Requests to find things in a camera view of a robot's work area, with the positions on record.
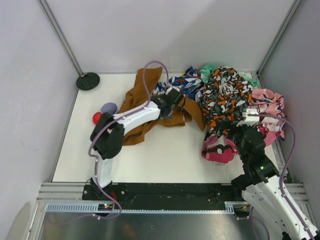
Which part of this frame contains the brown cloth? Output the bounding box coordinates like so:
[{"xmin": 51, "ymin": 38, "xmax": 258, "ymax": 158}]
[{"xmin": 118, "ymin": 67, "xmax": 206, "ymax": 146}]

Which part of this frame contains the orange camouflage cloth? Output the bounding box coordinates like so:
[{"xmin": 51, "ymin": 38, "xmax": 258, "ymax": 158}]
[{"xmin": 202, "ymin": 66, "xmax": 254, "ymax": 136}]

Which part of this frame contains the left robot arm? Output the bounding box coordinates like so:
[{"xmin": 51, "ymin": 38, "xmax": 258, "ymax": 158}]
[{"xmin": 88, "ymin": 87, "xmax": 186, "ymax": 196}]

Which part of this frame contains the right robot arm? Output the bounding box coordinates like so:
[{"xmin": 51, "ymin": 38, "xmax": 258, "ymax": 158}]
[{"xmin": 228, "ymin": 125, "xmax": 320, "ymax": 240}]

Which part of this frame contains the pink camouflage cloth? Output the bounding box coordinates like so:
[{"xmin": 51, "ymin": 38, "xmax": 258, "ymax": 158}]
[{"xmin": 201, "ymin": 134, "xmax": 238, "ymax": 164}]

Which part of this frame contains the blue white patterned cloth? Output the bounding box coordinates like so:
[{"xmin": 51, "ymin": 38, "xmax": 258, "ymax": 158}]
[{"xmin": 152, "ymin": 66, "xmax": 205, "ymax": 105}]

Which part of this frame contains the pink navy striped cloth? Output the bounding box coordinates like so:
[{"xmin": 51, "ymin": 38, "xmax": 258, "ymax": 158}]
[{"xmin": 249, "ymin": 88, "xmax": 286, "ymax": 146}]

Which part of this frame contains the mint green cloth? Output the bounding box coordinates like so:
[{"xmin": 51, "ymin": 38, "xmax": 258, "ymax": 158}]
[{"xmin": 197, "ymin": 63, "xmax": 259, "ymax": 88}]

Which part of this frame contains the lavender plastic cup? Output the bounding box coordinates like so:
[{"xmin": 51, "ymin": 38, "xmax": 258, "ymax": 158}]
[{"xmin": 100, "ymin": 102, "xmax": 118, "ymax": 115}]

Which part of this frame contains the red apple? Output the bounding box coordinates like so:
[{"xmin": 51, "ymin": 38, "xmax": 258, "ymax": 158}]
[{"xmin": 92, "ymin": 112, "xmax": 102, "ymax": 125}]

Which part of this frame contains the black round disc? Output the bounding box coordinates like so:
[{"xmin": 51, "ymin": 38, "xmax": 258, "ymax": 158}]
[{"xmin": 75, "ymin": 72, "xmax": 100, "ymax": 91}]

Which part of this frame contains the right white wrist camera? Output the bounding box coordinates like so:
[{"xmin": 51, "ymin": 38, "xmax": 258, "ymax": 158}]
[{"xmin": 236, "ymin": 108, "xmax": 260, "ymax": 127}]

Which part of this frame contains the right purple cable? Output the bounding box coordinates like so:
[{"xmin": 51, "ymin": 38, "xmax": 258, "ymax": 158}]
[{"xmin": 234, "ymin": 112, "xmax": 320, "ymax": 240}]

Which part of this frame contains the purple cable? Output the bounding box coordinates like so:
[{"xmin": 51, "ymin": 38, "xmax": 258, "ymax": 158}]
[
  {"xmin": 234, "ymin": 112, "xmax": 320, "ymax": 240},
  {"xmin": 47, "ymin": 60, "xmax": 173, "ymax": 226}
]

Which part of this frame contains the slotted cable duct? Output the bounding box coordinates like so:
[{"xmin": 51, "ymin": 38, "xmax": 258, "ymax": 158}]
[{"xmin": 46, "ymin": 201, "xmax": 249, "ymax": 214}]

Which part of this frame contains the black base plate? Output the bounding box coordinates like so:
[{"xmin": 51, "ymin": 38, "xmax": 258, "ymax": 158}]
[{"xmin": 82, "ymin": 182, "xmax": 248, "ymax": 213}]

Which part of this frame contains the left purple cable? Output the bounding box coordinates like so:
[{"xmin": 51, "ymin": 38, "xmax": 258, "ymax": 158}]
[{"xmin": 47, "ymin": 60, "xmax": 173, "ymax": 226}]

